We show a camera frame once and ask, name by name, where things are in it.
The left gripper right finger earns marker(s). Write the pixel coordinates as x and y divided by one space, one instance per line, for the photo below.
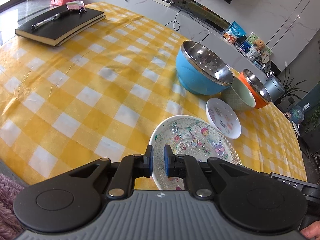
187 168

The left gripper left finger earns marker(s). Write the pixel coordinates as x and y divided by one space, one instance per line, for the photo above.
124 173

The white Fruity plate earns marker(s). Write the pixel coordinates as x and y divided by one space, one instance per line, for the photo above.
156 174

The small white sticker dish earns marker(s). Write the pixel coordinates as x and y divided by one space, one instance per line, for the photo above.
222 117

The green ceramic bowl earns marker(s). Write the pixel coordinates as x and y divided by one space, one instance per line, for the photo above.
238 96

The blue steel bowl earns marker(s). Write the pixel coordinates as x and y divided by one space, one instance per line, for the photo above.
201 71

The orange steel bowl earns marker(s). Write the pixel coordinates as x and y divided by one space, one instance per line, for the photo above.
260 93

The person's hand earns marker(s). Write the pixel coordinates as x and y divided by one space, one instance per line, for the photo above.
311 232

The yellow checked tablecloth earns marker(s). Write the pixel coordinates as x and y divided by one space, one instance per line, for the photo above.
100 94

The water jug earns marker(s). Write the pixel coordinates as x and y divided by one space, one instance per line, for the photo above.
297 113

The tall floor plant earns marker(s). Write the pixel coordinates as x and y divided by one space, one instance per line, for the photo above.
290 88

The grey trash bin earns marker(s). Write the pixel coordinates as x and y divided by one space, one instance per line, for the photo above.
274 88

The teddy bear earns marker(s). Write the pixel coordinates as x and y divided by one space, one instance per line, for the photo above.
255 49

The blue snack bag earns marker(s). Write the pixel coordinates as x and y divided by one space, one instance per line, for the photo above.
233 32

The green picture book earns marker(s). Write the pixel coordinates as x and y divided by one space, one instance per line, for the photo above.
254 40

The black notebook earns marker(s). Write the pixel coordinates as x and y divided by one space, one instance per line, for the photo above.
55 32

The pink binder clip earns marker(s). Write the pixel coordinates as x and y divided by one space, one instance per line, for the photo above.
76 6

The black pen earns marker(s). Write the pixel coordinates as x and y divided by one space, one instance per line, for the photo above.
50 19

